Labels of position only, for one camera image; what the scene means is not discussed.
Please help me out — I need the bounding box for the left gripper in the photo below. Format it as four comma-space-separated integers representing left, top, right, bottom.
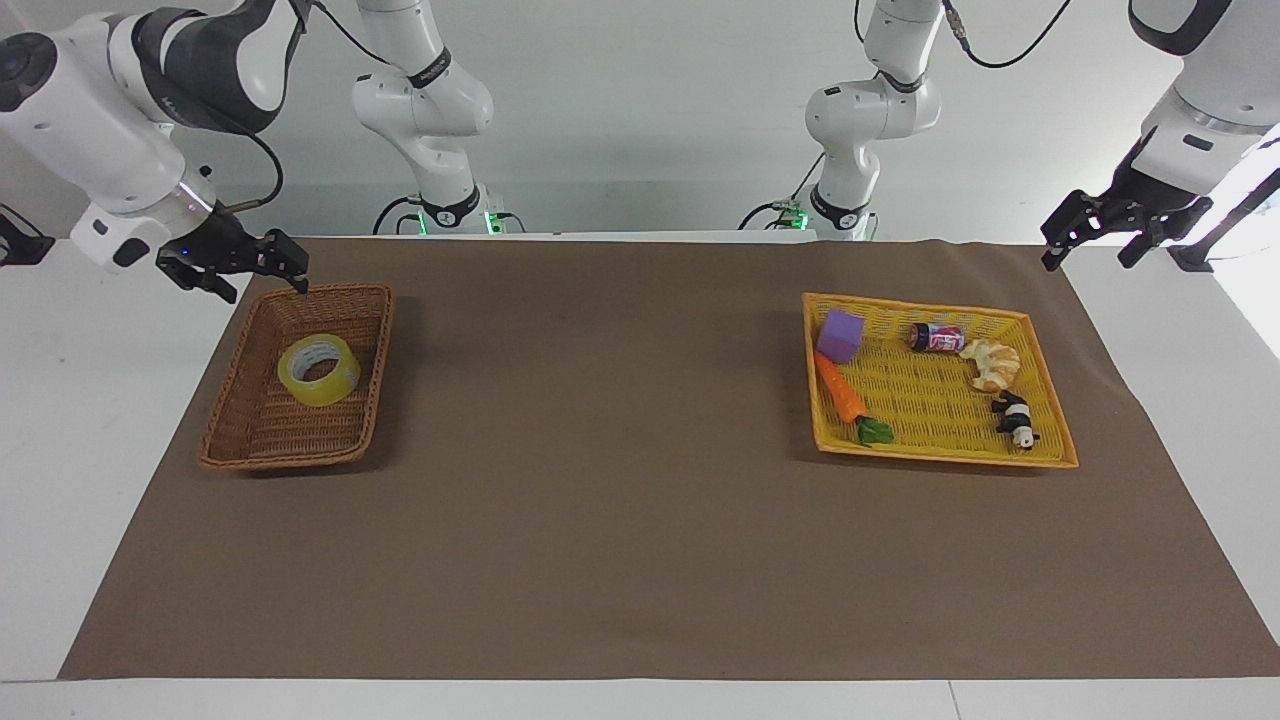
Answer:
1040, 135, 1214, 273

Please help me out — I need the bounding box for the small drink can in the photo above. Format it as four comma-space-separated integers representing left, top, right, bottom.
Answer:
909, 322, 967, 355

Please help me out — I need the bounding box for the toy croissant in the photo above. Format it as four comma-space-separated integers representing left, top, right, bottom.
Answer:
959, 338, 1022, 393

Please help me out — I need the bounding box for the brown wicker basket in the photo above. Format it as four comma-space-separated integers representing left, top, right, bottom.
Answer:
198, 283, 395, 473

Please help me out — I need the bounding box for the purple cube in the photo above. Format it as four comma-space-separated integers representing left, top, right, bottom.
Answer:
816, 309, 867, 365

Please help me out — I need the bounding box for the black cable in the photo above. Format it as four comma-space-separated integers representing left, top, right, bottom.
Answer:
940, 0, 1074, 70
738, 150, 827, 232
288, 0, 393, 65
372, 194, 425, 237
205, 105, 286, 212

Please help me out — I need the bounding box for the orange toy carrot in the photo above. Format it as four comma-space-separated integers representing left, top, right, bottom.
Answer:
813, 350, 897, 448

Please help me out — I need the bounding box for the yellow tape roll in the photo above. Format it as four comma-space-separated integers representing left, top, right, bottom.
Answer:
277, 333, 362, 408

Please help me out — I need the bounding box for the black white panda toy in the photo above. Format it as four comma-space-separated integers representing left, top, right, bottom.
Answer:
991, 391, 1041, 453

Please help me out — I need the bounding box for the black stand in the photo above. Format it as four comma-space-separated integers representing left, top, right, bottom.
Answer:
0, 203, 56, 268
1168, 168, 1280, 274

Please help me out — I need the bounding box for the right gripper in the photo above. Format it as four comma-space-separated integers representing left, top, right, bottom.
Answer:
156, 208, 310, 305

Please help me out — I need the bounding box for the yellow plastic basket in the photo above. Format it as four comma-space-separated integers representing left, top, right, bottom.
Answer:
801, 291, 1080, 470

